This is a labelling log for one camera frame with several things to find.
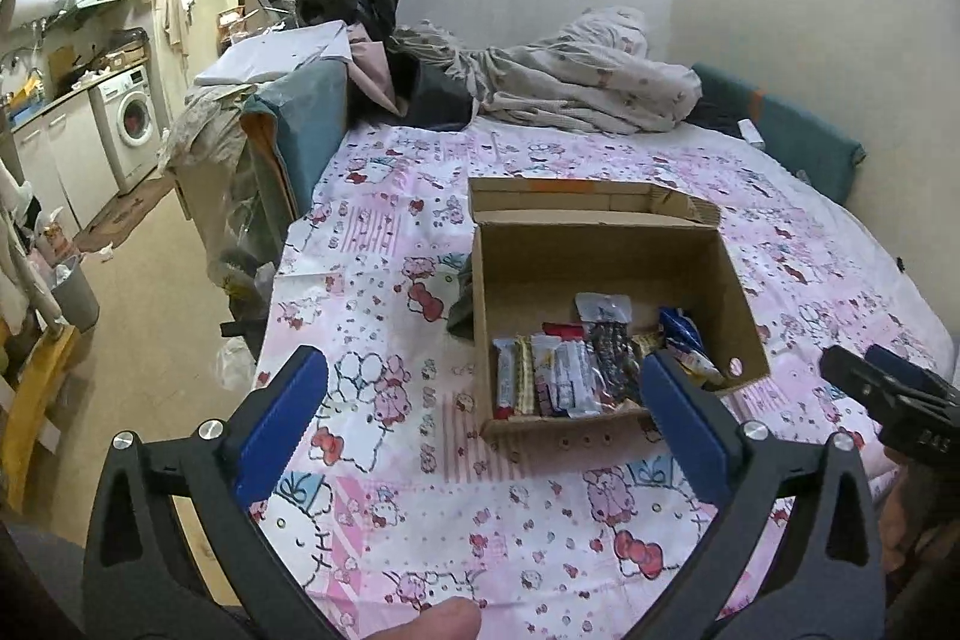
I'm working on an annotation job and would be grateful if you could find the white red snack packet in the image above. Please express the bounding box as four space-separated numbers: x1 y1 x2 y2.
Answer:
544 325 602 417

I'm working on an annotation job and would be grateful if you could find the white rice cake snack packet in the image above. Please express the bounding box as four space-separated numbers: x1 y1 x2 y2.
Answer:
493 338 517 419

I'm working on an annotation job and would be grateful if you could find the person's left hand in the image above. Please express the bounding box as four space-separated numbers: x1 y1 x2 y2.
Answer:
370 598 482 640

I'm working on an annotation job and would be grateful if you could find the yellow wooden chair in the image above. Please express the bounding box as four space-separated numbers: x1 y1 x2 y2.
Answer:
2 325 80 513

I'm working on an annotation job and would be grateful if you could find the blue yellow snack bag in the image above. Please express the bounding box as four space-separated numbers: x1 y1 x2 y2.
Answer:
659 307 724 392

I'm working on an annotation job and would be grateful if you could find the teal cushion right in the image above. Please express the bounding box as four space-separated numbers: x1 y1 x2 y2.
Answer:
686 64 866 205

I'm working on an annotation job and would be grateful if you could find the grey waste bin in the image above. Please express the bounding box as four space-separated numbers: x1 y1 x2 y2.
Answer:
52 257 99 333

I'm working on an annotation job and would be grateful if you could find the tan cracker packet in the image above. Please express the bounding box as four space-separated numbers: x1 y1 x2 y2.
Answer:
514 336 535 416

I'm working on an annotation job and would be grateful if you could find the small brown snack packet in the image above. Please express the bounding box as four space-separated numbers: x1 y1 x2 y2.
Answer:
530 333 562 417

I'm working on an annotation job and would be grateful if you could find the brown cardboard box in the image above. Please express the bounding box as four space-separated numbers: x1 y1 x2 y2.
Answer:
469 177 770 442

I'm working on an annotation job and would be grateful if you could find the crumpled floral blanket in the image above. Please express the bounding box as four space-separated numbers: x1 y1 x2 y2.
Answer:
392 7 703 135

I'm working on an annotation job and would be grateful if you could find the white washing machine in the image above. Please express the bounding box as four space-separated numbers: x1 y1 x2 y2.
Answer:
89 65 161 195

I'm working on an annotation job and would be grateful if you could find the teal padded furniture left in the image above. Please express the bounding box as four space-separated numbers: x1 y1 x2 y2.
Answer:
241 60 348 226

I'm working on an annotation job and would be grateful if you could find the pink cloth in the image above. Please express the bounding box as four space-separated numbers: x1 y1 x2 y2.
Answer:
347 23 400 117

